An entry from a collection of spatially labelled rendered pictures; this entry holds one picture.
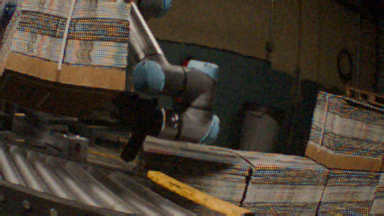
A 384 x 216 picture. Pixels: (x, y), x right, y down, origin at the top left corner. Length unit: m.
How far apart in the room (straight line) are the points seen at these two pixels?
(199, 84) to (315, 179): 0.51
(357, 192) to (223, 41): 7.43
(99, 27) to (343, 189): 1.00
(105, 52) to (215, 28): 7.82
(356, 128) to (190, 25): 7.25
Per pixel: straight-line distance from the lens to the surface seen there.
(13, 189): 1.04
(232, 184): 1.99
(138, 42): 1.84
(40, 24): 1.54
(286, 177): 2.04
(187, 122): 1.83
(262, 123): 9.07
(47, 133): 2.27
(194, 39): 9.27
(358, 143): 2.12
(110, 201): 1.26
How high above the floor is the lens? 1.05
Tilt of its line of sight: 3 degrees down
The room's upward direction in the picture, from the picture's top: 10 degrees clockwise
